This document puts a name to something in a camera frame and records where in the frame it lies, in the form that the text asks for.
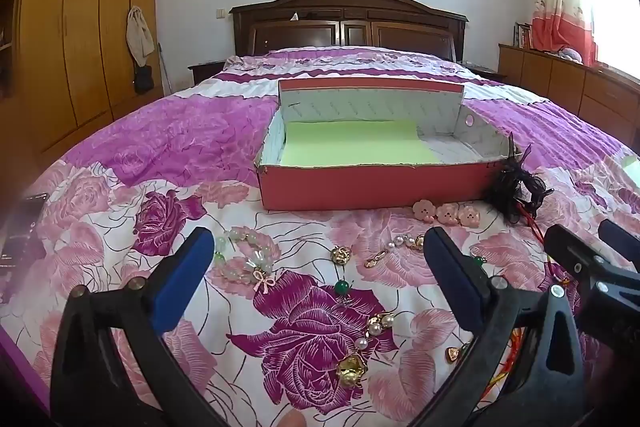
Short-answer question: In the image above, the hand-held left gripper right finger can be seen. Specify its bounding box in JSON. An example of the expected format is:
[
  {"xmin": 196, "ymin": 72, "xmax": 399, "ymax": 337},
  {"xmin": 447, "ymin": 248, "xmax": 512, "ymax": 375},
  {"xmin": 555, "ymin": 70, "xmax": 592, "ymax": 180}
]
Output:
[{"xmin": 415, "ymin": 226, "xmax": 586, "ymax": 427}]

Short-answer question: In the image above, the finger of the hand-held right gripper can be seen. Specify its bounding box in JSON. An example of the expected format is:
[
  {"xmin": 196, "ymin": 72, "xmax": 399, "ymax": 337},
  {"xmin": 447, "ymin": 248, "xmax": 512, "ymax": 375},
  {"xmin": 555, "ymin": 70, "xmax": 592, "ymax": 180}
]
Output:
[
  {"xmin": 598, "ymin": 219, "xmax": 640, "ymax": 270},
  {"xmin": 544, "ymin": 224, "xmax": 640, "ymax": 345}
]

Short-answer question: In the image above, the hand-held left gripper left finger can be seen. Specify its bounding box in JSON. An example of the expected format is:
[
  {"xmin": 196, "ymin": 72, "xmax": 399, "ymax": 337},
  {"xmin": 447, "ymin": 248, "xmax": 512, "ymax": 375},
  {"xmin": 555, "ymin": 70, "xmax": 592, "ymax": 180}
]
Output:
[{"xmin": 50, "ymin": 227, "xmax": 221, "ymax": 427}]

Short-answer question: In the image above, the red cord bracelet gold heart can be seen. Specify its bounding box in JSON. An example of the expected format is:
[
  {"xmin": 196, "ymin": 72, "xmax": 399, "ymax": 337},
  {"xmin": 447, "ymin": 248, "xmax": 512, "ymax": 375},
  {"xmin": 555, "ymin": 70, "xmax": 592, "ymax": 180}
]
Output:
[{"xmin": 445, "ymin": 329, "xmax": 526, "ymax": 408}]

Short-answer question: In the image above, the green bead bracelet with bow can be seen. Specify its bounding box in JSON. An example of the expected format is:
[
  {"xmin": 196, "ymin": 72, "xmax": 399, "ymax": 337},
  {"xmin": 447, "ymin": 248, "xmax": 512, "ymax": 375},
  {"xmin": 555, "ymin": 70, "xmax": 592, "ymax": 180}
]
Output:
[{"xmin": 212, "ymin": 228, "xmax": 283, "ymax": 294}]

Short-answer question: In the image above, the pearl and gold chain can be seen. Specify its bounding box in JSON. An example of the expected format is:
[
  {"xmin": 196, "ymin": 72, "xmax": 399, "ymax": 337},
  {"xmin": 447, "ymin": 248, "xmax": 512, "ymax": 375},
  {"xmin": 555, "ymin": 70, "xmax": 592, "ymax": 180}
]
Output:
[{"xmin": 364, "ymin": 234, "xmax": 426, "ymax": 269}]

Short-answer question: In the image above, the black feather hair clip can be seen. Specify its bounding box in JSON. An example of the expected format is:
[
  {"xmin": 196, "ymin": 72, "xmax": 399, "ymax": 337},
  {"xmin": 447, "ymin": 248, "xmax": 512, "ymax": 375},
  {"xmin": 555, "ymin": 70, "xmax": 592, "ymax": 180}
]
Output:
[{"xmin": 482, "ymin": 132, "xmax": 556, "ymax": 225}]

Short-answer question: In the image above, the red cardboard box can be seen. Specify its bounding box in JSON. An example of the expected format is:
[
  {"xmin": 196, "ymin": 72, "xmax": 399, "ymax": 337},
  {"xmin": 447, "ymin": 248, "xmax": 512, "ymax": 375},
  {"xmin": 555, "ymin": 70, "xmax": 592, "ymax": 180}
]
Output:
[{"xmin": 253, "ymin": 79, "xmax": 522, "ymax": 211}]

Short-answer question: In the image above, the pink flower hair clip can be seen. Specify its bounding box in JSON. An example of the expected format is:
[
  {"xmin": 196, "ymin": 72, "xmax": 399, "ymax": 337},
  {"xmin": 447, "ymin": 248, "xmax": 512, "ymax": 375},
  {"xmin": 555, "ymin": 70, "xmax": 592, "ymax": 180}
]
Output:
[{"xmin": 412, "ymin": 199, "xmax": 482, "ymax": 228}]

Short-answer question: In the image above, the floral pink bedspread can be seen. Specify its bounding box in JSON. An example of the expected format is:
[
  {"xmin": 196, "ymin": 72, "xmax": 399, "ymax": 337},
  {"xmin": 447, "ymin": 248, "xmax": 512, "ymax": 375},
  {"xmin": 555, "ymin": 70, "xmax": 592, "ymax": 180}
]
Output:
[{"xmin": 0, "ymin": 44, "xmax": 640, "ymax": 427}]

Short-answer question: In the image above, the green paper sheet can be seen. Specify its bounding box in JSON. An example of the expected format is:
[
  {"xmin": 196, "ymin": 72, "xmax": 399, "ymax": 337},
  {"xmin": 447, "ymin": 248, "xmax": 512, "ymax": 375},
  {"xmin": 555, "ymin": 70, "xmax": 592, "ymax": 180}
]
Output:
[{"xmin": 276, "ymin": 120, "xmax": 442, "ymax": 168}]

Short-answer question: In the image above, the black phone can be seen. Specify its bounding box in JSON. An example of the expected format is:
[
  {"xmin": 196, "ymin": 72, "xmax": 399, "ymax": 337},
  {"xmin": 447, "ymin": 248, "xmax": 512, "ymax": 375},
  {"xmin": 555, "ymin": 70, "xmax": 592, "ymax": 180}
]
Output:
[{"xmin": 0, "ymin": 193, "xmax": 51, "ymax": 303}]

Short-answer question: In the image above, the low wooden cabinet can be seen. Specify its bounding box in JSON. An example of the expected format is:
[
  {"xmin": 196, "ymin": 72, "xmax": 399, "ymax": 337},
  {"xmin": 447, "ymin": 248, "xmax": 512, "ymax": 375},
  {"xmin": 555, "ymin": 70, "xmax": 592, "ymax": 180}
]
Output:
[{"xmin": 497, "ymin": 43, "xmax": 640, "ymax": 142}]

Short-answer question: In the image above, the dark wooden nightstand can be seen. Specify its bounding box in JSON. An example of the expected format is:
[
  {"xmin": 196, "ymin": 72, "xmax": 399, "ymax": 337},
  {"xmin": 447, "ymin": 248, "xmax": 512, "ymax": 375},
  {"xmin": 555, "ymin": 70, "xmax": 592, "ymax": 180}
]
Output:
[
  {"xmin": 460, "ymin": 62, "xmax": 506, "ymax": 80},
  {"xmin": 187, "ymin": 61, "xmax": 227, "ymax": 85}
]

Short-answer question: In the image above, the black hanging bag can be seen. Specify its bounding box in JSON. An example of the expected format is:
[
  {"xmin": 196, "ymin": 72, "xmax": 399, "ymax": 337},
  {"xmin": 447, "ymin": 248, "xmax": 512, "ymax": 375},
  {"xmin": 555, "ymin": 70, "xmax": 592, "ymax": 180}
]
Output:
[{"xmin": 133, "ymin": 66, "xmax": 157, "ymax": 95}]

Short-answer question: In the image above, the white rod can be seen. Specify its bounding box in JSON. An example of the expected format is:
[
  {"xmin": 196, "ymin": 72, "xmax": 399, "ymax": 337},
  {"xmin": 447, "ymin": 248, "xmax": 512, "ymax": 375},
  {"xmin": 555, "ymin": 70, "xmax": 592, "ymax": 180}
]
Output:
[{"xmin": 158, "ymin": 43, "xmax": 173, "ymax": 95}]

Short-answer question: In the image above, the beige hanging cloth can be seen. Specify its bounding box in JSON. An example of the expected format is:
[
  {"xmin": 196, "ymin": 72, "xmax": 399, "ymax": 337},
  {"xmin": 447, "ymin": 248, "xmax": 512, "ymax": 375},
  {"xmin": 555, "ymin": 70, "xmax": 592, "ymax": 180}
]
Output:
[{"xmin": 125, "ymin": 6, "xmax": 156, "ymax": 68}]

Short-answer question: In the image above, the wooden wardrobe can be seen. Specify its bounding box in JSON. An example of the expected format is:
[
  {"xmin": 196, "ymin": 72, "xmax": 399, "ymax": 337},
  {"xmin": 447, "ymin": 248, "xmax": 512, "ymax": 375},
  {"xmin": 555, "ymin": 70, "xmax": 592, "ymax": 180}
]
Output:
[{"xmin": 15, "ymin": 0, "xmax": 168, "ymax": 152}]

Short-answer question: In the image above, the dark wooden headboard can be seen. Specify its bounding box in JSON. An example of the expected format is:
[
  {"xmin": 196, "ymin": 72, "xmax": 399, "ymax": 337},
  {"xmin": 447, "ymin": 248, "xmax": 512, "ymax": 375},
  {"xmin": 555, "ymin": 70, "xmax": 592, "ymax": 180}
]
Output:
[{"xmin": 229, "ymin": 0, "xmax": 469, "ymax": 62}]

